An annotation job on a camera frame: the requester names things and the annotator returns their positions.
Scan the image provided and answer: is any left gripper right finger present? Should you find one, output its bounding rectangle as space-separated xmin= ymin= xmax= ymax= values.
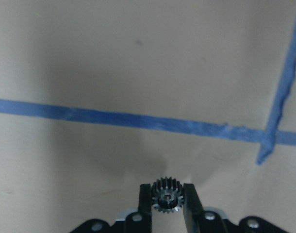
xmin=183 ymin=183 xmax=204 ymax=233

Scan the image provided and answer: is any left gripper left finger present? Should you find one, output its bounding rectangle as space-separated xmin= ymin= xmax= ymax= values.
xmin=138 ymin=184 xmax=152 ymax=233

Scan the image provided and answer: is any black bearing gear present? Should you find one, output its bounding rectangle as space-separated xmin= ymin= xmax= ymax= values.
xmin=151 ymin=177 xmax=184 ymax=214

